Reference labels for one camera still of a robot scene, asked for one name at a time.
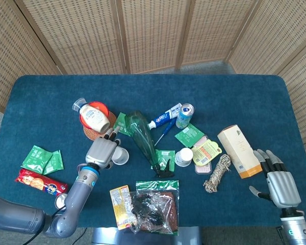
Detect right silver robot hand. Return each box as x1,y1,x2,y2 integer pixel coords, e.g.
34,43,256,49
249,149,302,208

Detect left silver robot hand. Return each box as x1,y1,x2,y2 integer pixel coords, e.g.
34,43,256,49
85,127,123,169

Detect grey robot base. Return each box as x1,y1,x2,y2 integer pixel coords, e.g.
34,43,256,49
91,226,202,245

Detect round woven rattan coaster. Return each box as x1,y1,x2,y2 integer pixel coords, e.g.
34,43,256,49
83,110,117,141

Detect creamy salad dressing bottle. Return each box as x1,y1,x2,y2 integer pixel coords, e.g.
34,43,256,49
71,97,111,133

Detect green tea sachet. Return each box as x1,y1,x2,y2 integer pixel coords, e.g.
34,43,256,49
42,150,65,176
174,123,205,148
21,144,54,175
150,149,176,172
112,112,131,136

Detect red bowl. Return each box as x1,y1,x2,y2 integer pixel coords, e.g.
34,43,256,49
79,101,110,128

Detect yellow snack packet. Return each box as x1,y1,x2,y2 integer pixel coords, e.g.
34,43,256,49
109,185,138,231

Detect beige orange carton box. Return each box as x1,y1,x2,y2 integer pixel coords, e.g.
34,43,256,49
217,124,265,179

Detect clear bag with green header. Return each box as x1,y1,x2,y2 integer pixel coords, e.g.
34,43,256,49
135,180,180,236

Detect blue drink can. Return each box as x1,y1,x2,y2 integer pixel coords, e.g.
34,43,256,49
54,193,68,210

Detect blue white toothpaste tube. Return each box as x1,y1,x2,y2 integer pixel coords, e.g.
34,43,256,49
147,103,183,130

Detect crumpled clear bag black contents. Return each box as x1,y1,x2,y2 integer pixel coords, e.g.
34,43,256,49
129,191,174,234

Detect red biscuit packet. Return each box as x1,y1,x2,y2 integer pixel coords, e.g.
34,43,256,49
14,168,68,197

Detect pink flat case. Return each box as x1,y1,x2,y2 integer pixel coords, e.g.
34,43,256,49
192,135,212,175

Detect yellow green labelled packet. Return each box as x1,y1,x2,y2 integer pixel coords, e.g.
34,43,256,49
191,139,223,165

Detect light green drink can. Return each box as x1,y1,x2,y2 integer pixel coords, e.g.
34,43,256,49
175,103,195,129

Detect blue felt table cloth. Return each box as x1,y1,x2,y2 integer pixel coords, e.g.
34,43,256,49
0,73,306,229

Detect woven wooden folding screen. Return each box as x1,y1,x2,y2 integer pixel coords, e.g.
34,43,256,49
0,0,306,210

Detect beige braided rope bundle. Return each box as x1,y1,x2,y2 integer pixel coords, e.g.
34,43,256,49
203,154,232,194

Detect blue handled screwdriver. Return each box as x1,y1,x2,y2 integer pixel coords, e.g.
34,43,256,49
154,119,177,147

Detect thin black floor cable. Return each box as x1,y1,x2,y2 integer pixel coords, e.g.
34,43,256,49
75,227,88,245

